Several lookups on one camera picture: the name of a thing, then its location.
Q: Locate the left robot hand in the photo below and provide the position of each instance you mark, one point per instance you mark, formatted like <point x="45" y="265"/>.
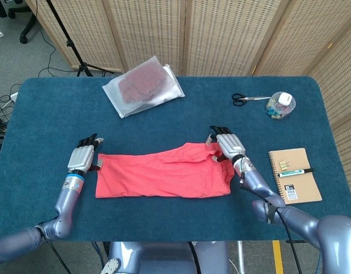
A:
<point x="79" y="158"/>

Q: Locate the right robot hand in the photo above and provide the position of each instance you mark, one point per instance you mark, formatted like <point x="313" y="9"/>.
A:
<point x="230" y="145"/>

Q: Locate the red t-shirt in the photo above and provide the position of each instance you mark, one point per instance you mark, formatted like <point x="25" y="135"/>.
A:
<point x="163" y="177"/>

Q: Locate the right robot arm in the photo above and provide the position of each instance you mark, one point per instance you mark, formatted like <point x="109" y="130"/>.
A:
<point x="258" y="185"/>

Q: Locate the blue carpet table cover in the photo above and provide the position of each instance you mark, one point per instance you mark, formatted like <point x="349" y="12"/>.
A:
<point x="49" y="128"/>

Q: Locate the gold binder clip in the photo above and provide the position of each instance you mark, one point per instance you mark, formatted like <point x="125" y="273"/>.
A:
<point x="282" y="165"/>

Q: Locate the clear jar of binder clips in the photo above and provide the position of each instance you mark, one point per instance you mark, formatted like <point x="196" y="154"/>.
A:
<point x="278" y="112"/>

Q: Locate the kraft spiral notebook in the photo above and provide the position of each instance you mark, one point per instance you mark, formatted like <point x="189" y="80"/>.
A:
<point x="295" y="157"/>

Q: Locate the white earbuds case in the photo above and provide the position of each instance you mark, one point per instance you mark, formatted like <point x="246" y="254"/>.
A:
<point x="284" y="98"/>

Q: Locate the white power strip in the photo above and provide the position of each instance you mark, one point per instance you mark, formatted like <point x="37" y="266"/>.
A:
<point x="14" y="97"/>

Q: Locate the bagged dark red garment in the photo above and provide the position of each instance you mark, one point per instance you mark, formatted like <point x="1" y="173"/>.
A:
<point x="141" y="85"/>

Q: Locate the silver table leg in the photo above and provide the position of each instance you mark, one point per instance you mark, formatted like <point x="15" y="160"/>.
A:
<point x="241" y="257"/>

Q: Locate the black tripod stand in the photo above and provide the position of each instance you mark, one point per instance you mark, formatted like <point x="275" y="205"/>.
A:
<point x="67" y="42"/>

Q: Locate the yellow floor tape strip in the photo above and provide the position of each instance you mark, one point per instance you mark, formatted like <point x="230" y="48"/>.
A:
<point x="278" y="257"/>

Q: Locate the blue-grey robot torso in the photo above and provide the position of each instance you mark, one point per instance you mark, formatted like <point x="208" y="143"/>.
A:
<point x="163" y="257"/>

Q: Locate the black office chair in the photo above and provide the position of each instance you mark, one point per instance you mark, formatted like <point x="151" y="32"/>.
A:
<point x="28" y="28"/>

